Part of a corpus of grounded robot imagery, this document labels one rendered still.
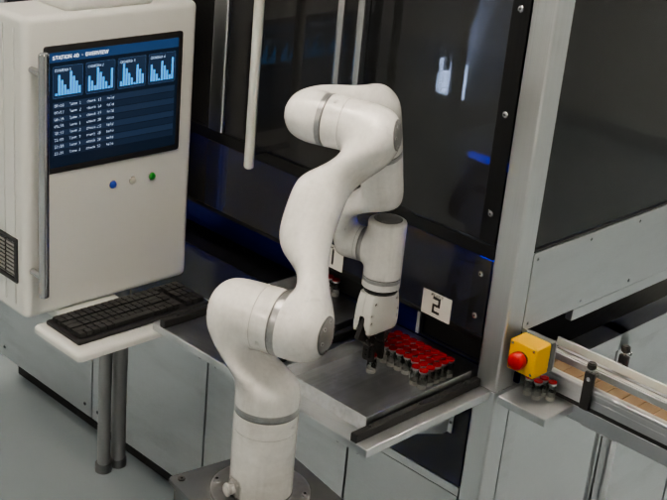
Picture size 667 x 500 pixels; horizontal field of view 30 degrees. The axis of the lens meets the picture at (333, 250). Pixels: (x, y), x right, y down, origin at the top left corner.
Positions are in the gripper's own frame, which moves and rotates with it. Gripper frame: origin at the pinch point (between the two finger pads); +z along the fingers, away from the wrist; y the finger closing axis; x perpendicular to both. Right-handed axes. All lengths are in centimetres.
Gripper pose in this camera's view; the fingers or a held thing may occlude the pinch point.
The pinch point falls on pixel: (373, 350)
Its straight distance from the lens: 277.9
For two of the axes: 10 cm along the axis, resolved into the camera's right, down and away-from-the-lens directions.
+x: 7.1, 3.3, -6.3
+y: -7.0, 2.2, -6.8
